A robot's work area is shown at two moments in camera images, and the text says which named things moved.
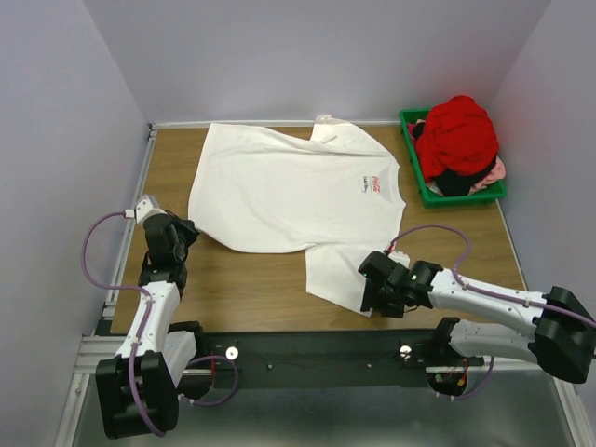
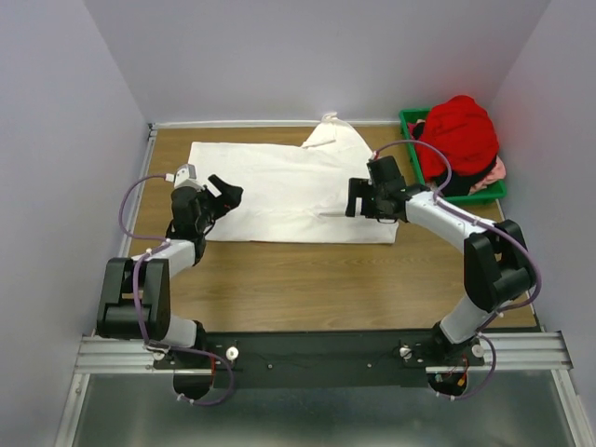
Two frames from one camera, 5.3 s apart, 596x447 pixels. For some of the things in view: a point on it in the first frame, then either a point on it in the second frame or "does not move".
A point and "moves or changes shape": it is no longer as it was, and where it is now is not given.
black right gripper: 372,299 → 359,187
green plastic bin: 428,196 does not move
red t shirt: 459,137 does not move
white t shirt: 333,196 moves or changes shape
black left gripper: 189,228 → 230,196
